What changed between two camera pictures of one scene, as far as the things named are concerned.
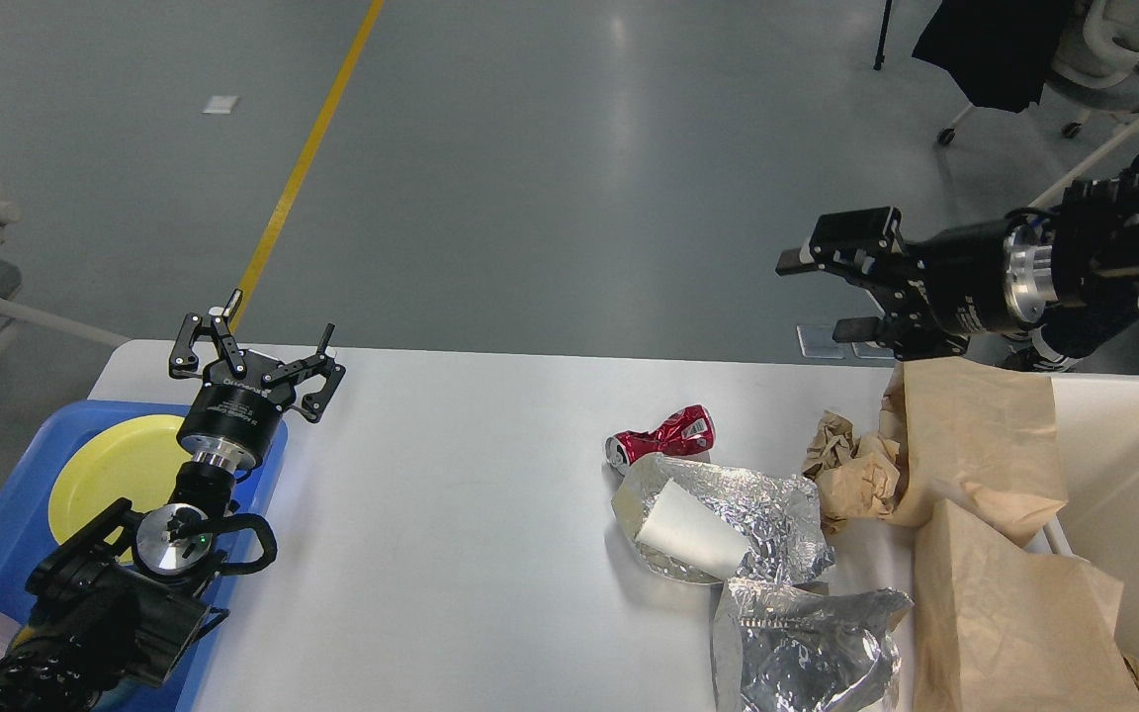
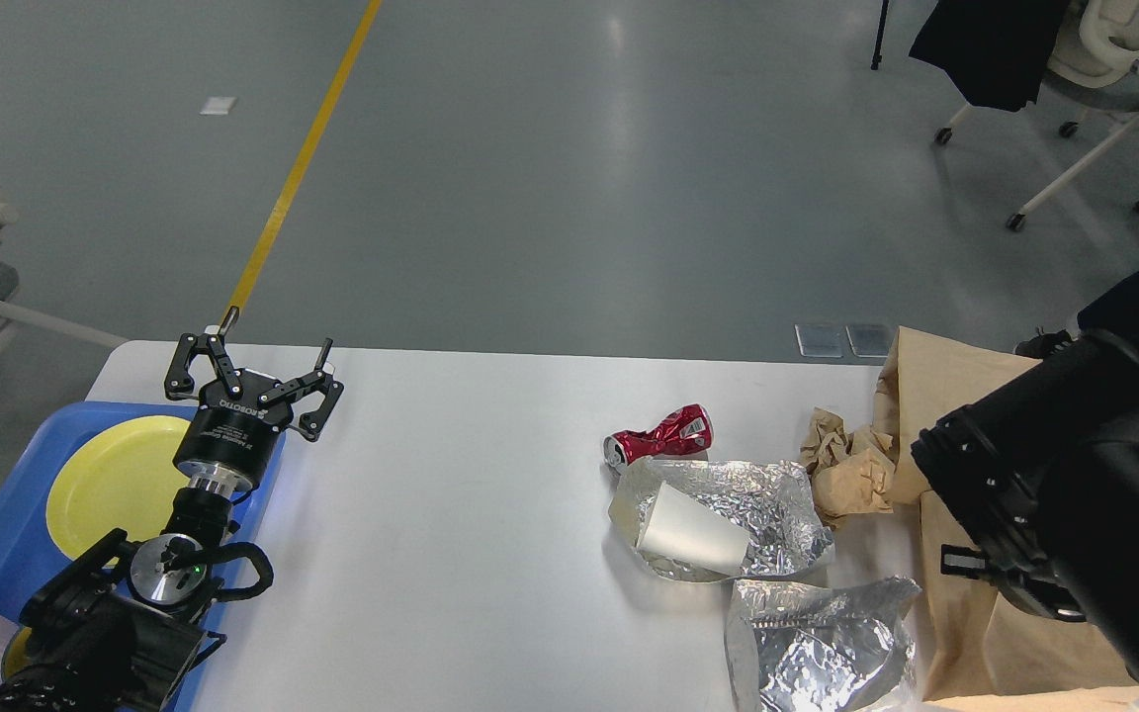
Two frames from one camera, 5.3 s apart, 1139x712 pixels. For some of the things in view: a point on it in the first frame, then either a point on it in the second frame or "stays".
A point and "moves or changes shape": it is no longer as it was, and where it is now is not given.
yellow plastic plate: (137, 459) stays
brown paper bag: (991, 427) moves or changes shape
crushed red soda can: (688, 430) stays
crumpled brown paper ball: (857, 475) stays
